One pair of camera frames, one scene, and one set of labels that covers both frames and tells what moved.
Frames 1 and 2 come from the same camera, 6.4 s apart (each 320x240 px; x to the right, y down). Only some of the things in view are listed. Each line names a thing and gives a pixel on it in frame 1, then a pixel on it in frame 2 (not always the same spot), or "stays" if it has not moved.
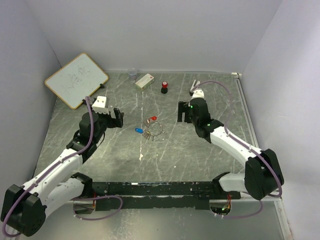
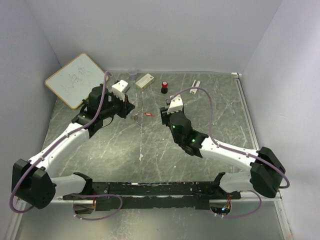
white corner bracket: [236, 73] stays
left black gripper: [117, 122] -> [126, 106]
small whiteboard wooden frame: [78, 79] stays
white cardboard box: [145, 82] stays
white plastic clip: [192, 86] stays
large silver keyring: [161, 130] -> [135, 117]
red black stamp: [164, 89] stays
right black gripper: [183, 107] -> [165, 115]
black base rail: [195, 195] stays
